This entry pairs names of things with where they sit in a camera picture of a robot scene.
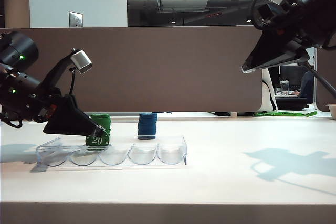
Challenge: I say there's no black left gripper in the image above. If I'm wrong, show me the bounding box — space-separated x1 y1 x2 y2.
26 87 109 137

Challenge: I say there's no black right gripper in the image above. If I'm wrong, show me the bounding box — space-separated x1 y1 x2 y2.
241 0 320 74

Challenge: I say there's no green poker chip marked 20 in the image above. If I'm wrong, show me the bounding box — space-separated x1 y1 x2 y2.
85 130 110 153

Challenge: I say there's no green poker chip stack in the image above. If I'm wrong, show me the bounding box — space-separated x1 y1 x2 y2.
90 113 112 146

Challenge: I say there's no clear acrylic chip tray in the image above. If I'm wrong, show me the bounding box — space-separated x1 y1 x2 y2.
35 135 188 167

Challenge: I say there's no blue poker chip stack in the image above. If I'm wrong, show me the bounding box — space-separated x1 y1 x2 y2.
137 112 158 141

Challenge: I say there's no large black computer monitor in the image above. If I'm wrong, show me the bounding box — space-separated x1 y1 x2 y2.
278 65 305 86

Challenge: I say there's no glass jar on desk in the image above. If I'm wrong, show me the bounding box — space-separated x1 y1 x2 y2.
279 80 290 95

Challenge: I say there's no seated person in dark top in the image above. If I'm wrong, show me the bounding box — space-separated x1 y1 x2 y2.
291 71 315 105

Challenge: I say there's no green tape strip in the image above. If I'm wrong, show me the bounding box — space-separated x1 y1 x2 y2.
253 111 318 118

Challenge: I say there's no narrow brown partition panel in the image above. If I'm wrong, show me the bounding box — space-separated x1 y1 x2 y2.
314 47 336 112

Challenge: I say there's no beige paper cup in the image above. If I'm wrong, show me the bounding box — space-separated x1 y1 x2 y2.
326 104 336 120

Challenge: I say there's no wide brown partition panel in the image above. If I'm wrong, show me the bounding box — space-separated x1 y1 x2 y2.
0 26 264 116

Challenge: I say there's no black left camera cable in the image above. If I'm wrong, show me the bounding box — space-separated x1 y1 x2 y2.
68 67 77 97

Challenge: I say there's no black camera cable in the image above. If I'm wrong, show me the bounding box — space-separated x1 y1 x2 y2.
251 0 266 29
68 67 77 97

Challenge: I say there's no white bag with black strap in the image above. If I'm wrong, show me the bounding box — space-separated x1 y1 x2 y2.
261 68 278 112

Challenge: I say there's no black right camera cable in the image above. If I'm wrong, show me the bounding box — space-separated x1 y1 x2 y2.
251 0 266 29

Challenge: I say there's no grey partition base rail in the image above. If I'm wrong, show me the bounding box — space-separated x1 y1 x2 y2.
83 112 173 118

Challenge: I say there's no black left camera bracket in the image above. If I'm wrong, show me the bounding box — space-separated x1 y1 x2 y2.
41 51 77 94

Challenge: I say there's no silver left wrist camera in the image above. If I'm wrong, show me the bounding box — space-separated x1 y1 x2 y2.
70 50 93 75

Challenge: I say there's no metal wall plate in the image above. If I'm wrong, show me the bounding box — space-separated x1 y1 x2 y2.
69 11 84 28

